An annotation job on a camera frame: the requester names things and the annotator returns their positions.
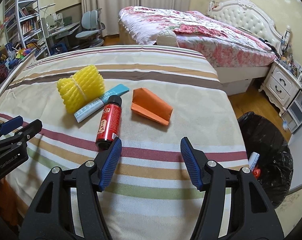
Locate black bag trash bin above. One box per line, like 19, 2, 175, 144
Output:
238, 112, 293, 208

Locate red bottle black cap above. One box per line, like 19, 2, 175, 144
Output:
96, 95, 122, 151

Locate white blue plastic pouch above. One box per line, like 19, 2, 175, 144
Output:
248, 152, 260, 171

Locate striped bed sheet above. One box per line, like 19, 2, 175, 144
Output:
0, 46, 248, 239

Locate teal white slim box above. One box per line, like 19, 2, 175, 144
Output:
74, 84, 129, 123

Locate yellow foam fruit net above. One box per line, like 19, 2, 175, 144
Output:
57, 65, 105, 114

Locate folded orange paper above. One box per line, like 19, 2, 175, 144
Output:
131, 88, 173, 126

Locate study desk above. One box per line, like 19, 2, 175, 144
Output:
41, 17, 80, 55

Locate white bookshelf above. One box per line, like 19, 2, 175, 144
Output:
3, 0, 50, 60

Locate plastic drawer unit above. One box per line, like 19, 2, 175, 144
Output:
282, 89, 302, 133

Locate grey desk chair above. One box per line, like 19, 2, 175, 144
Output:
76, 8, 105, 49

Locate white nightstand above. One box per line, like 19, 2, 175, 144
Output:
258, 61, 302, 116

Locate floral quilt bed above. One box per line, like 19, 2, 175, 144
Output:
118, 6, 276, 68

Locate white tufted headboard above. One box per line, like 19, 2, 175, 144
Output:
207, 0, 291, 53

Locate white bed post knob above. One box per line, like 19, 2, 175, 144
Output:
156, 30, 179, 47

